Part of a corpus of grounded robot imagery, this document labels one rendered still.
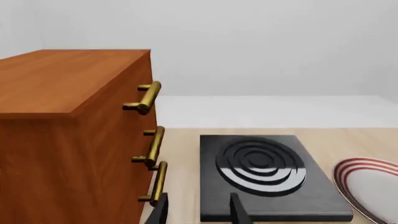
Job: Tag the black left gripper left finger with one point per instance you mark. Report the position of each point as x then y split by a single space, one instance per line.
159 212

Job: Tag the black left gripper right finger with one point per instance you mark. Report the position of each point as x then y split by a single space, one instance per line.
237 210

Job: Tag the flat black stove plate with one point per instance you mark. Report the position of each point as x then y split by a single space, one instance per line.
264 177

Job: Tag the white plate with red rings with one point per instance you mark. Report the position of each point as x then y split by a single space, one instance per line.
367 184

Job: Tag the wooden cabinet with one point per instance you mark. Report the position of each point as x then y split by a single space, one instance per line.
71 140

